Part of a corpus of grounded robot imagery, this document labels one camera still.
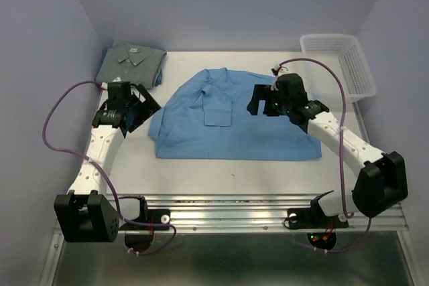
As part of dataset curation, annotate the folded grey shirt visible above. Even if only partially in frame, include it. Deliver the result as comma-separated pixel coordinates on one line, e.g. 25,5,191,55
95,40,168,90

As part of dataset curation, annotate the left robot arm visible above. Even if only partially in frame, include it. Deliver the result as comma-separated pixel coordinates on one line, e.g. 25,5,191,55
54,78,175,242

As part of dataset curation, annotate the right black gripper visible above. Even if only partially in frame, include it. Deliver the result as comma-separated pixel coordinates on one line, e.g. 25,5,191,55
246,84,292,117

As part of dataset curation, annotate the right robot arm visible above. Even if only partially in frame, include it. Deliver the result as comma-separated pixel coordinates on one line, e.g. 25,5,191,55
247,73,408,230

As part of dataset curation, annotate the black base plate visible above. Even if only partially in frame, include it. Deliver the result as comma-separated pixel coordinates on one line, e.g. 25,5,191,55
119,208,170,232
283,207,349,230

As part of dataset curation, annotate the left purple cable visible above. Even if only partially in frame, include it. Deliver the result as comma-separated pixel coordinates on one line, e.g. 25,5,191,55
42,80,178,256

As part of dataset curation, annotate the white plastic basket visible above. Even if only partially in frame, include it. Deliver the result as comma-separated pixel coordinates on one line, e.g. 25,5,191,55
300,33,377,106

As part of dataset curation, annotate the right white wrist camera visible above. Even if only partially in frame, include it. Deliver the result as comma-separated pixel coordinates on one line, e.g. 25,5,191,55
271,64,289,90

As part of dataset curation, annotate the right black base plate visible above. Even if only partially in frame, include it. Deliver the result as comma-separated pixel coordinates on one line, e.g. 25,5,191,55
283,207,349,230

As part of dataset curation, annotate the light blue long sleeve shirt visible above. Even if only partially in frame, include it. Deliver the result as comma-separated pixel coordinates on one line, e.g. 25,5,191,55
148,68,322,161

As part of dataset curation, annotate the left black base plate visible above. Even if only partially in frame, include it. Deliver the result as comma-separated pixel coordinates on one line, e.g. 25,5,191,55
119,208,170,232

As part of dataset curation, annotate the aluminium rail frame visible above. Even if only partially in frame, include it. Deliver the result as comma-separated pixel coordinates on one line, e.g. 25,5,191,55
39,123,426,285

